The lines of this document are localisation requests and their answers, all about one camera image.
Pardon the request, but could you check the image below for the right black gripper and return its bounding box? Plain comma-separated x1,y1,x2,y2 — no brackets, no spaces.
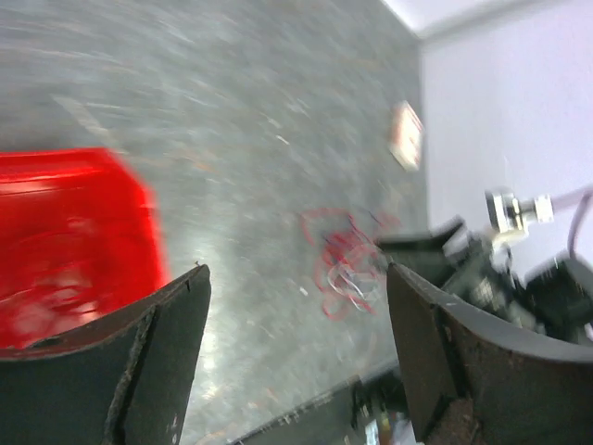
375,217,524,324

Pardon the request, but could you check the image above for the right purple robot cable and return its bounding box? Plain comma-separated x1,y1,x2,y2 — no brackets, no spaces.
550,183,593,261

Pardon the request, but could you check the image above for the small white card box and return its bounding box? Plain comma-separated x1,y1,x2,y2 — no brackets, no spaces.
390,101,423,172

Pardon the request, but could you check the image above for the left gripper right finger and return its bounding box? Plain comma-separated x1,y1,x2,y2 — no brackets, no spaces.
386,264,592,444

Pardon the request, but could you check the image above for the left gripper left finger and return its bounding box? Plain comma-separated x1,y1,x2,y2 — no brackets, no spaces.
1,265,211,445

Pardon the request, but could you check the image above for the red cable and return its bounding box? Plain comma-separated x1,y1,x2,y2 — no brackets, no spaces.
298,207,399,323

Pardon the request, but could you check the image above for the red bin right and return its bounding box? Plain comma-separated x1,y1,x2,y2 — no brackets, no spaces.
1,147,170,349

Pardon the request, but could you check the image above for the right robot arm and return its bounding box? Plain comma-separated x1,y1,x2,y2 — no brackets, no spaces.
375,218,592,346

